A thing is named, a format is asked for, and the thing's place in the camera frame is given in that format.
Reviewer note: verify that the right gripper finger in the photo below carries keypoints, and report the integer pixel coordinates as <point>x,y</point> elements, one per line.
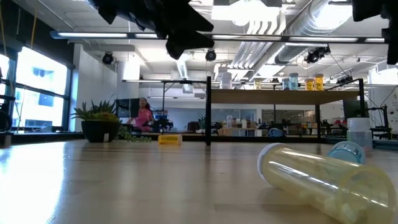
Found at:
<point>392,46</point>

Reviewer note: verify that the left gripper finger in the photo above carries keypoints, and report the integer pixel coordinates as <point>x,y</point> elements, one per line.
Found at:
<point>192,21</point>
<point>186,42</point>

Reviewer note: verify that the small pale yellow pill bottle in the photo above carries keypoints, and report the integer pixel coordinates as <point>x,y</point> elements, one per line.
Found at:
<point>257,84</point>

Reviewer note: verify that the clear jar with green pills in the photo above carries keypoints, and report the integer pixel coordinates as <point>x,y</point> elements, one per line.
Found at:
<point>359,133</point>

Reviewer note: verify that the blue pill bottle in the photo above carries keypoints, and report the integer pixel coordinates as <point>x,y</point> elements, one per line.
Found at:
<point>293,82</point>
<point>346,154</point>

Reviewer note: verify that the large pale yellow pill bottle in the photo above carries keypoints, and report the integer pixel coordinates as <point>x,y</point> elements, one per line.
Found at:
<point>326,183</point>

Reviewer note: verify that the black background robot arm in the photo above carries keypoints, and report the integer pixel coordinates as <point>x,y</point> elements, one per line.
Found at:
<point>161,125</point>

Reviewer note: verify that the wooden shelf board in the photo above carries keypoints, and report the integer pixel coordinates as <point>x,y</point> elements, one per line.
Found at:
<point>280,97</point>

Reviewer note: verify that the white LED light strip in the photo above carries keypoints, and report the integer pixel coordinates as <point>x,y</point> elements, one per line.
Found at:
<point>144,35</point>
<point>373,40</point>
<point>245,37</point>
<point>93,35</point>
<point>321,39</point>

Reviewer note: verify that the black ceiling spotlight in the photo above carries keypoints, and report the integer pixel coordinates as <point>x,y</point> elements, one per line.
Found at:
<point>211,55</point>
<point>108,58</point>

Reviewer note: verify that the white ceiling light panel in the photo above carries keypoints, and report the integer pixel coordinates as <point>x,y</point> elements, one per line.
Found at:
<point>245,11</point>

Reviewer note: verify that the black computer monitor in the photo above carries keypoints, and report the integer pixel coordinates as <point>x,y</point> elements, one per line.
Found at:
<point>351,109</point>
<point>127,107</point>

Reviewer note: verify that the person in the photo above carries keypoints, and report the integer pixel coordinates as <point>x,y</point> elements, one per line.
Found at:
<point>143,116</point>

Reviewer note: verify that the wooden background table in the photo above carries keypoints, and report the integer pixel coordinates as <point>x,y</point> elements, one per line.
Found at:
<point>227,131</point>

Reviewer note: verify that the large window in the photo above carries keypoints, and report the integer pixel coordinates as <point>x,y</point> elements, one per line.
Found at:
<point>40,71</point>

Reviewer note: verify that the potted succulent plant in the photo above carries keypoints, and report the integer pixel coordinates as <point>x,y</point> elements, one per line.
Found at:
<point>99,130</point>

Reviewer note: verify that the blue round chair back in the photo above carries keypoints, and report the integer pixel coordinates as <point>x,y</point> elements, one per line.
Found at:
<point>276,132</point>

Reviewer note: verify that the black background table frame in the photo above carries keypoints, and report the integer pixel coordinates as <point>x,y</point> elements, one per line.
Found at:
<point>174,81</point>

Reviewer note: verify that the silver ventilation duct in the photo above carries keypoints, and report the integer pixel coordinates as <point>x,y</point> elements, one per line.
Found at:
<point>320,18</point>

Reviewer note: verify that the black metal shelf frame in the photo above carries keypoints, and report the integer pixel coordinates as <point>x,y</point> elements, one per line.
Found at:
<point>208,109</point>

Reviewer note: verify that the black overhead camera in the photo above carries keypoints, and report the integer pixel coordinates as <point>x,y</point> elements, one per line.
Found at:
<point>315,55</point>

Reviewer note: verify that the black overhead frame bar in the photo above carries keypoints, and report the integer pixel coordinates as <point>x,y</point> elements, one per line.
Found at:
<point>284,38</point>

